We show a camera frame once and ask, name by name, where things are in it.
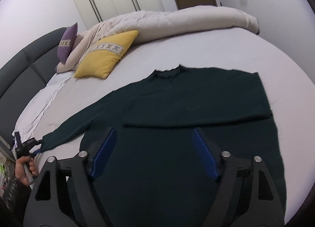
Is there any dark green sweater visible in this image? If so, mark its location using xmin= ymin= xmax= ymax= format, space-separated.
xmin=41 ymin=66 xmax=287 ymax=226

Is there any person's left hand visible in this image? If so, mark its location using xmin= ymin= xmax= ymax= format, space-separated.
xmin=15 ymin=156 xmax=38 ymax=186

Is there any white flat pillow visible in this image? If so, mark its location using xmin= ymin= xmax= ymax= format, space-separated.
xmin=12 ymin=71 xmax=74 ymax=142

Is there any dark grey bed headboard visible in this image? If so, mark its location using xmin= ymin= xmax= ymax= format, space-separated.
xmin=1 ymin=27 xmax=66 ymax=145

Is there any yellow patterned cushion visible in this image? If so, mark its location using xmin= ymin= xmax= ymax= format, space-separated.
xmin=74 ymin=30 xmax=139 ymax=79

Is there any white bed sheet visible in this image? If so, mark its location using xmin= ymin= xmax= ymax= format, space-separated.
xmin=33 ymin=28 xmax=314 ymax=222

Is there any purple patterned cushion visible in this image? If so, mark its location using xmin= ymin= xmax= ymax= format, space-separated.
xmin=57 ymin=23 xmax=78 ymax=64

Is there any beige rolled duvet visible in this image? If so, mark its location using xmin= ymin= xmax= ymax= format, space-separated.
xmin=56 ymin=6 xmax=259 ymax=73

